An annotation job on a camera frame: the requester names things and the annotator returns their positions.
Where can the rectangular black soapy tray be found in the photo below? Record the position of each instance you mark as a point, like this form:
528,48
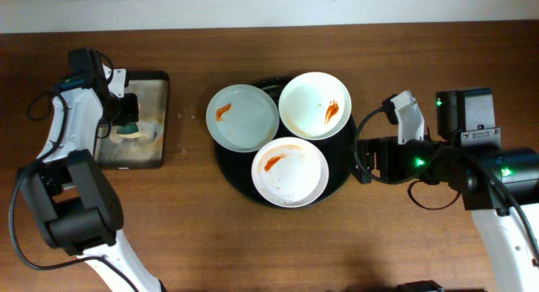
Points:
112,151

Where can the cream plate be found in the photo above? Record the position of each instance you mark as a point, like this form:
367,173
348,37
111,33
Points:
315,106

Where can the green yellow sponge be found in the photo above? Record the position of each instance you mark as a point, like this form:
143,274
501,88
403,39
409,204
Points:
128,131

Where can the pale green plate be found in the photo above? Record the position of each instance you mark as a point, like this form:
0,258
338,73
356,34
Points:
242,118

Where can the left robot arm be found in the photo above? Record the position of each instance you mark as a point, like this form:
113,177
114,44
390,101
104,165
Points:
71,201

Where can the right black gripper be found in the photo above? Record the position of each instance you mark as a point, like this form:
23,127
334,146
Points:
366,160

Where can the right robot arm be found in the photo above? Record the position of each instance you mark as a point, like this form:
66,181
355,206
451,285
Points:
499,187

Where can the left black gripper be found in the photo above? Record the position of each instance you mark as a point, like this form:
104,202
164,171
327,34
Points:
127,108

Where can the pink white plate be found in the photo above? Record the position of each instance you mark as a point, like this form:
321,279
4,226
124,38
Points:
290,172

